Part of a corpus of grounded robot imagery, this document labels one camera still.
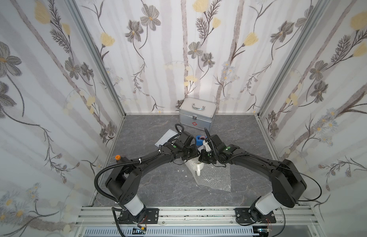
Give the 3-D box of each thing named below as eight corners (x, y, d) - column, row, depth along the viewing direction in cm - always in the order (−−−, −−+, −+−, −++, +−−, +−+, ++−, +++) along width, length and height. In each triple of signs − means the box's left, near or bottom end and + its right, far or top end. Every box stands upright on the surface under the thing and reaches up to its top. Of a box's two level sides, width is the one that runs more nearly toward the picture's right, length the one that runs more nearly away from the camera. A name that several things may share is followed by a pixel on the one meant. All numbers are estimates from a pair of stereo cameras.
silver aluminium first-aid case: (178, 124, 117) (177, 109, 105) (189, 108, 129) (189, 93, 116) (207, 135, 110) (210, 120, 98) (216, 117, 122) (219, 102, 109)
